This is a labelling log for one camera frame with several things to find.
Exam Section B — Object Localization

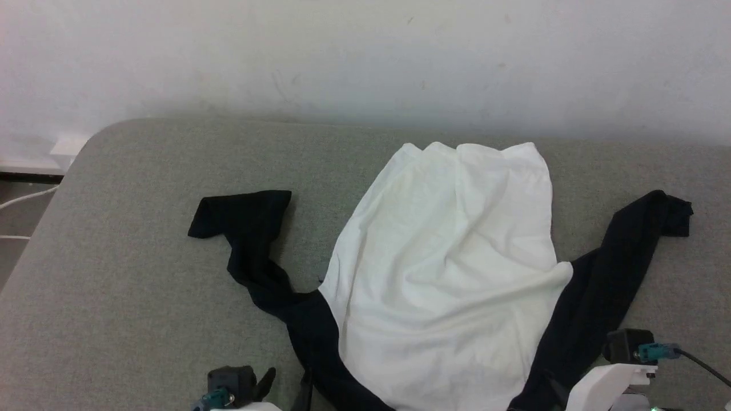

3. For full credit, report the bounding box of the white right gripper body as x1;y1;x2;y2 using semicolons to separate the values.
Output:
564;363;658;411

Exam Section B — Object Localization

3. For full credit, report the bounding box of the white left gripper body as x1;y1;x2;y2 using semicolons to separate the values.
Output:
208;402;282;411

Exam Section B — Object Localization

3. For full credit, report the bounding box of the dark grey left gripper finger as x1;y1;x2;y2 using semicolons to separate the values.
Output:
257;367;277;401
292;371;314;411

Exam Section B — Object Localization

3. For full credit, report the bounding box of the white shirt with black sleeves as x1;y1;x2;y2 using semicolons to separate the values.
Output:
187;141;694;411

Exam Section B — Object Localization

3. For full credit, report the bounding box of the black baseboard strip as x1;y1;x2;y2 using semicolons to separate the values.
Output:
0;171;65;184

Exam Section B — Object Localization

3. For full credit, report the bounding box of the teal cable connector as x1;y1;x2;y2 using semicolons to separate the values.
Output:
191;387;229;411
638;342;681;362

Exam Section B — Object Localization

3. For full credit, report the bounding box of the thin black cable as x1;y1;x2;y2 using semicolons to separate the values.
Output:
677;348;731;389

